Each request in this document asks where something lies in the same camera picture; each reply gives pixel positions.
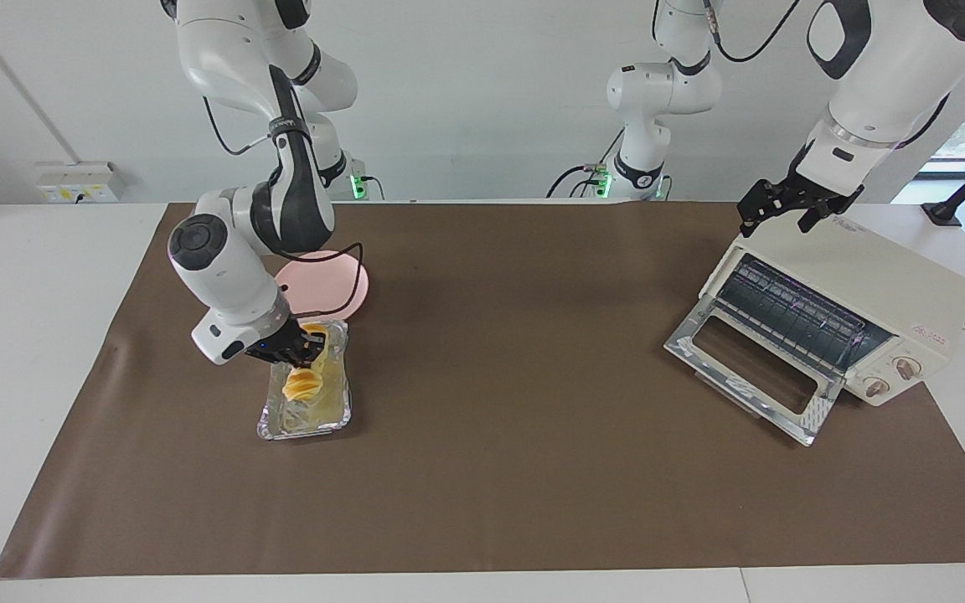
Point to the sliced yellow bread loaf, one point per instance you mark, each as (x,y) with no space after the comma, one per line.
(302,385)

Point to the glass oven door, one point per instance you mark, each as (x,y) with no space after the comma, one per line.
(750,364)

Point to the pink plate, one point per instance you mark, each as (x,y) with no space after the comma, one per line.
(332,289)

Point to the aluminium foil tray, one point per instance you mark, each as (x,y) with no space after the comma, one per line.
(315,419)

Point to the brown table mat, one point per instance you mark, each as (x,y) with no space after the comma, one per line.
(491,469)

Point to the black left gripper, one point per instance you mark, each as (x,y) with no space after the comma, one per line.
(809,193)

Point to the beige oven knob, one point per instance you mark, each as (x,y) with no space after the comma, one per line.
(908,366)
(874,387)

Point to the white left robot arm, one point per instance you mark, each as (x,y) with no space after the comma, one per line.
(893,75)

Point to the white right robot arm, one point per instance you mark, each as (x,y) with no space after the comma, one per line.
(223,285)

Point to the white wall socket box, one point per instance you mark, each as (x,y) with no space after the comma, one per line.
(80,184)

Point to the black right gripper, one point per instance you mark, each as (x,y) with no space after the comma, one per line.
(277,347)

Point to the white toaster oven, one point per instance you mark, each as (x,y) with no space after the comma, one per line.
(893,285)

